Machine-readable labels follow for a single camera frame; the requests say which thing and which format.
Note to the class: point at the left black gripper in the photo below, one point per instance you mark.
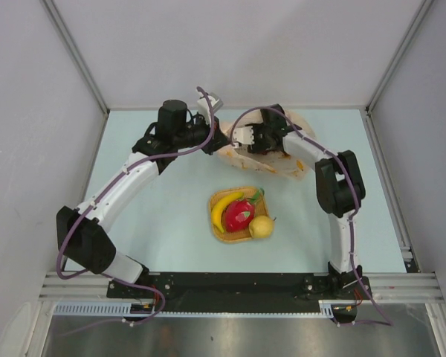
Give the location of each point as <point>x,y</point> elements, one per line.
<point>217,140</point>

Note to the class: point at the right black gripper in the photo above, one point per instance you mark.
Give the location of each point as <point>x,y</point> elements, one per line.
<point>258,146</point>

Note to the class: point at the translucent orange plastic bag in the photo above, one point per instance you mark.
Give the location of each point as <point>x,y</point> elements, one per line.
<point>275,163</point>

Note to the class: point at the woven bamboo tray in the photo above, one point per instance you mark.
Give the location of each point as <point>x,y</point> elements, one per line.
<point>243,235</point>

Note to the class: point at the yellow fake banana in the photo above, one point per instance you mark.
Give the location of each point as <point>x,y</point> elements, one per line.
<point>218,209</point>

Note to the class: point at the red fake fruit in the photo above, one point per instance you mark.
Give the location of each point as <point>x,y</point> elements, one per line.
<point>240,213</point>

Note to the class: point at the yellow fake lemon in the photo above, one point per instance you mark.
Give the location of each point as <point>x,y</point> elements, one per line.
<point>261,227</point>

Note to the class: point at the dark red fake grapes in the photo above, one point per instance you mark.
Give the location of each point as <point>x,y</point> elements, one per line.
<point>272,151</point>

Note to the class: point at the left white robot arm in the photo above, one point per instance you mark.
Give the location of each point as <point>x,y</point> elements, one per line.
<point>82,232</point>

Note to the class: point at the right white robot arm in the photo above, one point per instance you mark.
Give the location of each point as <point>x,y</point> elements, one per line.
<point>339,187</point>

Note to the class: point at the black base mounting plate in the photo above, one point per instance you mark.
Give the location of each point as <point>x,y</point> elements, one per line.
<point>244,293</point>

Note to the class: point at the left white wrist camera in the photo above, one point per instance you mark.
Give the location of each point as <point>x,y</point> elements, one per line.
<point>214,102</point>

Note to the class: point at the white slotted cable duct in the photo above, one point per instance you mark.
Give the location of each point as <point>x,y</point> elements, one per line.
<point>136,310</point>

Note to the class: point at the left aluminium corner post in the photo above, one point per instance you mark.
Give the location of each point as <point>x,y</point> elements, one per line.
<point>71,47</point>

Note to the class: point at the aluminium corner post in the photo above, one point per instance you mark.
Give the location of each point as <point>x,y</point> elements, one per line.
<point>71,47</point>
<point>401,50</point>

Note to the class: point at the right aluminium corner post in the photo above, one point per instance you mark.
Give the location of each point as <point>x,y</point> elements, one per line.
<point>401,50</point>

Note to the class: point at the aluminium frame rail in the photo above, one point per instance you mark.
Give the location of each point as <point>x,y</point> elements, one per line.
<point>385,287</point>

